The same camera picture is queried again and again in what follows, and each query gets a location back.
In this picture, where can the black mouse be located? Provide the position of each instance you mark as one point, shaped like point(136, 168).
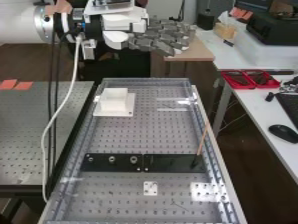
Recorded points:
point(284, 133)

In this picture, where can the small white metal plate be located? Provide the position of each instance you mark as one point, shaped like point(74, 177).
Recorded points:
point(151, 188)

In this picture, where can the thin stick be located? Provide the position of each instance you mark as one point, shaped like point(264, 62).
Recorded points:
point(203, 140)

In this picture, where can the orange paper note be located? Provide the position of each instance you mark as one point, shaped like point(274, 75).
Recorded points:
point(7, 84)
point(24, 86)

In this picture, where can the clear box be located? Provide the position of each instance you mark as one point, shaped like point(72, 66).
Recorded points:
point(147, 133)

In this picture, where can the white desk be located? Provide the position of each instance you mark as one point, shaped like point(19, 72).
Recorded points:
point(266, 120)

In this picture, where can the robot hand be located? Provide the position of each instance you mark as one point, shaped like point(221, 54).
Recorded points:
point(127, 25)

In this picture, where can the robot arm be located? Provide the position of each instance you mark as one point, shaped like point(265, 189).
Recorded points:
point(22, 23)

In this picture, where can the small black box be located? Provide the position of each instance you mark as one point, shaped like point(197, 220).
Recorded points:
point(205, 20)

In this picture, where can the black plate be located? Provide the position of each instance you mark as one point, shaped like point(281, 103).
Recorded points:
point(173, 163)

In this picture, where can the small white box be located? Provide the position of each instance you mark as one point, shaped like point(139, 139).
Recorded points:
point(115, 100)

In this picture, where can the black keyboard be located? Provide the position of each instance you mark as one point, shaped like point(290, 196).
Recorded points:
point(290, 108)

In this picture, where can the dark monitor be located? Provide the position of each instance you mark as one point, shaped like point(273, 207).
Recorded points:
point(266, 4)

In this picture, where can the black box device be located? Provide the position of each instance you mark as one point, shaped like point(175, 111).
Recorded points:
point(274, 30)

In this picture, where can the red tray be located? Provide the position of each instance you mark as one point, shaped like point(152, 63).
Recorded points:
point(266, 79)
point(237, 80)

